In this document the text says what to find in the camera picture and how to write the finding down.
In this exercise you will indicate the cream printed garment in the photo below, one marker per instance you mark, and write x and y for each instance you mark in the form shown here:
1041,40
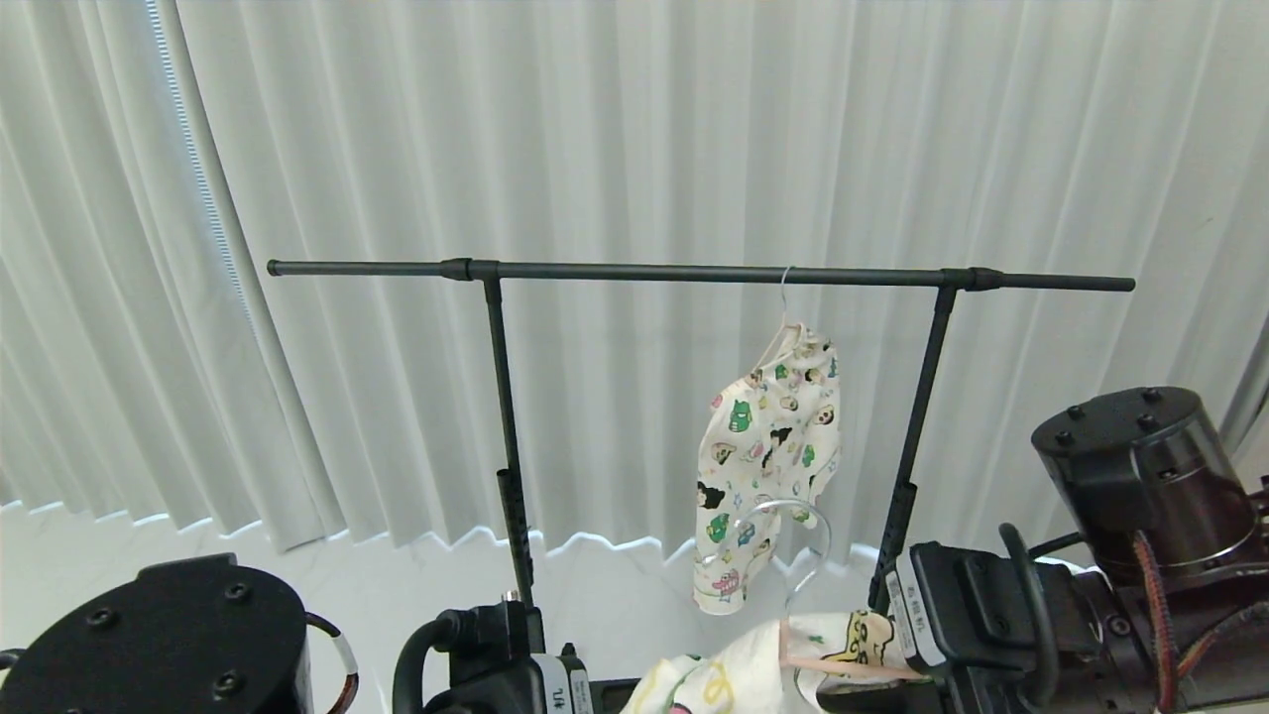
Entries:
763,446
734,674

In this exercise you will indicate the pink clothes hanger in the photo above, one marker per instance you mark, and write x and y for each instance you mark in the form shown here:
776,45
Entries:
785,640
783,297

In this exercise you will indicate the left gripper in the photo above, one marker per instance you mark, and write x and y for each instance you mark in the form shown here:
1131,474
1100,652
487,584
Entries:
575,694

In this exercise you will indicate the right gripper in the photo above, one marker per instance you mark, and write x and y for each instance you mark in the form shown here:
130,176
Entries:
957,615

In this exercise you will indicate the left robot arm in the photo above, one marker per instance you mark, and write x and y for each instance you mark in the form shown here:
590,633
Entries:
149,645

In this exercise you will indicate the black clothes rack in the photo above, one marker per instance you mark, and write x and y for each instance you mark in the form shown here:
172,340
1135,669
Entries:
634,272

